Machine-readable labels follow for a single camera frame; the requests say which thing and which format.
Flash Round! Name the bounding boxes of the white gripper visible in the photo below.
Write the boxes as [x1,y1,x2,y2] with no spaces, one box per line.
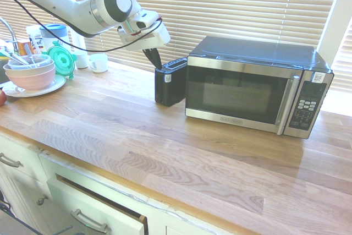
[117,19,171,69]

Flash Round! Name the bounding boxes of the pink bowl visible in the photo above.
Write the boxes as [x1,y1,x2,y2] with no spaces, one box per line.
[4,63,57,91]

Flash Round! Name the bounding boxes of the white plastic spoon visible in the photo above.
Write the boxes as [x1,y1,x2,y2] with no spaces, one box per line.
[24,43,36,65]

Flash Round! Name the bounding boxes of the white plate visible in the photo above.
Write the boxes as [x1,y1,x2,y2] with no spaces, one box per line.
[2,74,68,99]

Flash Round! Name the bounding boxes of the orange box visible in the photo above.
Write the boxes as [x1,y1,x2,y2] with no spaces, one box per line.
[13,39,31,56]

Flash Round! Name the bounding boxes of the white mug with handle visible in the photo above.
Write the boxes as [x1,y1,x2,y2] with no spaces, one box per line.
[88,53,109,74]

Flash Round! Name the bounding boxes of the green plastic container lid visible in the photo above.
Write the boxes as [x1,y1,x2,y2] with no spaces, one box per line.
[46,40,79,80]

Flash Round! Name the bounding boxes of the beige bowl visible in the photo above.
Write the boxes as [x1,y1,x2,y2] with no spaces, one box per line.
[3,58,56,78]

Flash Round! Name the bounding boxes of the clear plastic container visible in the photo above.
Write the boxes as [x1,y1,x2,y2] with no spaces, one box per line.
[7,54,52,70]

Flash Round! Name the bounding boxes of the black toaster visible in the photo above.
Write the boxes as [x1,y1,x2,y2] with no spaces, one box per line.
[154,57,189,108]

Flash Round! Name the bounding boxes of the metal drawer handle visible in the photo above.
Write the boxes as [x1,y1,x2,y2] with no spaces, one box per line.
[70,209,111,233]

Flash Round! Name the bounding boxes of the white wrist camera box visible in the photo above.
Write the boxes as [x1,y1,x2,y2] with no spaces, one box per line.
[129,10,161,30]

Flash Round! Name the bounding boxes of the small white cup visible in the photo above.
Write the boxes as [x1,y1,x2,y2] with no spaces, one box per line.
[74,52,90,69]

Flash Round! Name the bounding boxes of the metal cabinet bar handle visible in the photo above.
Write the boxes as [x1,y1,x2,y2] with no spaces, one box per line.
[0,152,23,168]

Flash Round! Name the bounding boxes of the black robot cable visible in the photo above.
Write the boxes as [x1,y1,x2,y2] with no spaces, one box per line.
[0,0,163,53]

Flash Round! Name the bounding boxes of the clear jar with blue lid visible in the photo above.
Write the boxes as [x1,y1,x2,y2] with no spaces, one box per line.
[39,23,70,54]

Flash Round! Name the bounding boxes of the beige window blinds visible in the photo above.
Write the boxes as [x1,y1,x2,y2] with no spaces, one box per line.
[0,0,352,94]

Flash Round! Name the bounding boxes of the chrome kitchen faucet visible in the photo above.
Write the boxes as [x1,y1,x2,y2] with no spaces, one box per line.
[0,16,20,56]

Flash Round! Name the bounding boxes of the white drawer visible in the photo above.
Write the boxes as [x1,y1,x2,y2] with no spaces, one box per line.
[46,173,149,235]

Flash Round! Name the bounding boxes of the stainless steel black microwave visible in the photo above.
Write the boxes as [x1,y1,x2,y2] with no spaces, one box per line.
[184,36,335,140]

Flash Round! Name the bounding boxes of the Lysol wipes canister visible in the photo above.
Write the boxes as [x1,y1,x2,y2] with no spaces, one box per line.
[25,25,46,55]

